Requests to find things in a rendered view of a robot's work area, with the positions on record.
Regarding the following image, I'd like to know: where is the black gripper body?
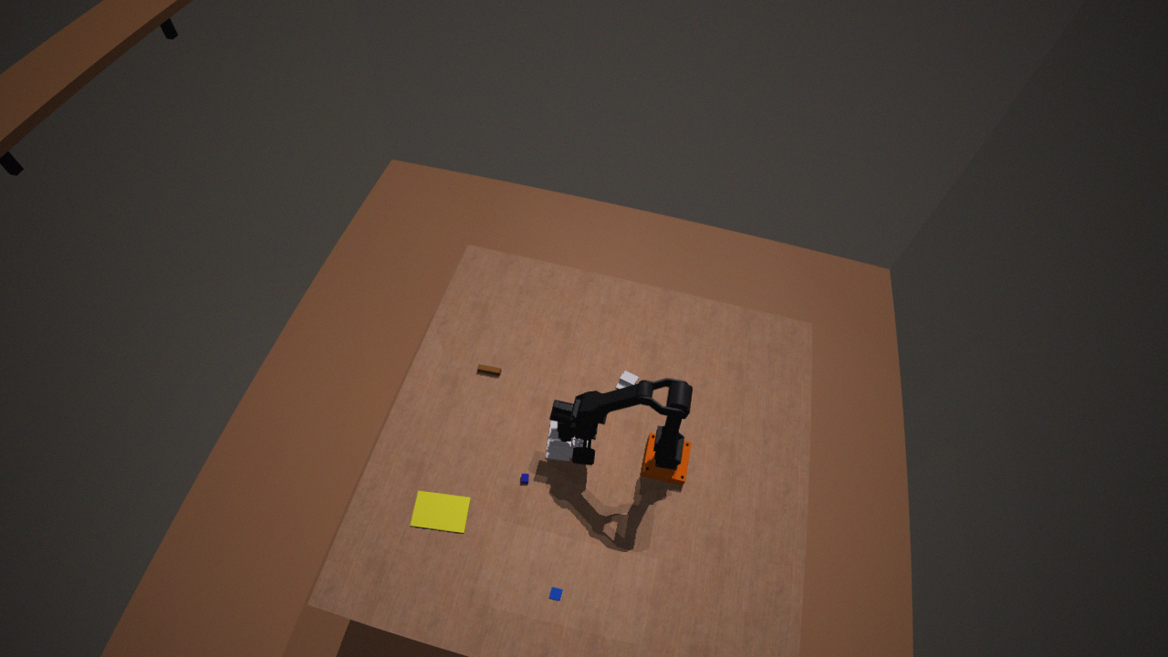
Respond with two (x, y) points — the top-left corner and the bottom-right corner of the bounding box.
(572, 424), (598, 464)

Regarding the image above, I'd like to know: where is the yellow flat rectangular plate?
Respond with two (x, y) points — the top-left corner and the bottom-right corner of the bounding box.
(410, 491), (471, 533)

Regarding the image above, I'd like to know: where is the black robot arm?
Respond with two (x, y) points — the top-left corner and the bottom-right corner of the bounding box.
(549, 378), (693, 470)

